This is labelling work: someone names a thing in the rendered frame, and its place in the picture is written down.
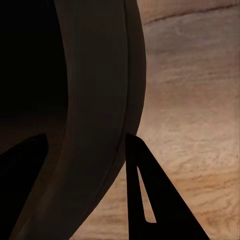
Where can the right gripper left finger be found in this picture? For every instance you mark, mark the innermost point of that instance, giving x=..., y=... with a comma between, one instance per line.
x=19, y=168

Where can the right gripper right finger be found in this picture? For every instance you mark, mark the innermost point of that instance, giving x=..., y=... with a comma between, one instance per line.
x=174, y=219

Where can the cauldron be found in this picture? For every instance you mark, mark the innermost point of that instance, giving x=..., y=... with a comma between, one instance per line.
x=76, y=71

